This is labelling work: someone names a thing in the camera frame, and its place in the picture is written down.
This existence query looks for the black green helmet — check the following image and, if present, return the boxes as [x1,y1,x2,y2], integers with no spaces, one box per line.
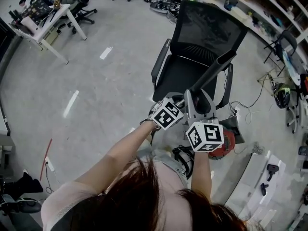
[273,82,292,110]

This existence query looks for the gray office chair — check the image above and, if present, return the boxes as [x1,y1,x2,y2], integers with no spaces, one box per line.
[59,0,99,26]

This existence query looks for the green boxes under desk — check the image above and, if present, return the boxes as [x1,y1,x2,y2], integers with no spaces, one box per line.
[45,26,60,46]

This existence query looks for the person's light jeans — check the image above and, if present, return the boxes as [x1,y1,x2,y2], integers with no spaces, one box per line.
[134,138,191,190]

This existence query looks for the black folding chair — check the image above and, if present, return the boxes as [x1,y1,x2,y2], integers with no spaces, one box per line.
[263,29,298,64]

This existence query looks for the yellow wire frame stand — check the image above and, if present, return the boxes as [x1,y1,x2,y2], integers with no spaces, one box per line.
[257,68,287,96]

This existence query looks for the white cable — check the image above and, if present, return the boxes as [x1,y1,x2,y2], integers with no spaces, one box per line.
[230,101,274,125]

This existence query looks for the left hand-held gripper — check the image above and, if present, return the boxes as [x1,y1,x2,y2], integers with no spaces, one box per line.
[149,91,186,131]

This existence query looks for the person's left forearm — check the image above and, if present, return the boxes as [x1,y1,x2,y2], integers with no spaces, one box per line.
[105,122,156,169]

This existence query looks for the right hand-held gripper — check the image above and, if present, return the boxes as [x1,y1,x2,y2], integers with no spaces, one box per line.
[184,89,225,153]

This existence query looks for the white desk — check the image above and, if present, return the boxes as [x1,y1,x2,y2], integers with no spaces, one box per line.
[9,3,88,65]

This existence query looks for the red wire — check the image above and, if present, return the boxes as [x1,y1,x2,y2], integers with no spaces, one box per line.
[39,138,53,180]

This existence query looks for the white curved table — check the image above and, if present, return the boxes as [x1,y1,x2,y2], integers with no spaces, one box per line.
[223,152,308,227]

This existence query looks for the white shelving unit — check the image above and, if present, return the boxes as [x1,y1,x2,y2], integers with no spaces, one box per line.
[201,0,308,59]

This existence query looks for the white blue patterned board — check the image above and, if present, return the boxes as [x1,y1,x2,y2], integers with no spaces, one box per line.
[282,50,302,84]

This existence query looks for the dark gray bag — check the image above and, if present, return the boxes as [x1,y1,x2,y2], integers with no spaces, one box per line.
[219,117,246,144]

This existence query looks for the person's right forearm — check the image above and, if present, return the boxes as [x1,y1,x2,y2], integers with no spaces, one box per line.
[191,150,213,203]

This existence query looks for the black fabric bundle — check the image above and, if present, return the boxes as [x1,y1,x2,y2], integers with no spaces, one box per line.
[0,169,44,194]

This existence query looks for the white chair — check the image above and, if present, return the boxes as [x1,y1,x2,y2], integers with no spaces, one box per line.
[285,94,308,135]

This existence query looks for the sticker-covered black monitor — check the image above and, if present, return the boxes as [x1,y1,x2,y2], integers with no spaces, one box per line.
[22,0,53,18]

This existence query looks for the person's light shirt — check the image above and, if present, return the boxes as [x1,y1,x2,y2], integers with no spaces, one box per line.
[40,159,191,231]

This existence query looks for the black mesh office chair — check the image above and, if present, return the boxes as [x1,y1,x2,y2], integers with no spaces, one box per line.
[151,0,249,111]

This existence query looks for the pile of cables and gear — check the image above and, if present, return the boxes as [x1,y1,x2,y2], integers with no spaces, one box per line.
[143,0,185,18]

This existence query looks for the black vacuum tube nozzle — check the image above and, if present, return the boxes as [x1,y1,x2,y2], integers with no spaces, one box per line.
[189,50,238,99]

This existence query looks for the gray cable bundle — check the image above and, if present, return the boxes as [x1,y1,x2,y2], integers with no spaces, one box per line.
[251,141,266,155]

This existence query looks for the red vacuum cleaner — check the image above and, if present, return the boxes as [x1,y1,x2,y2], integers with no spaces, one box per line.
[207,128,236,161]

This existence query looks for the small white power strip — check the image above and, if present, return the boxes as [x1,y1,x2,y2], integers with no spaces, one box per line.
[44,156,56,172]

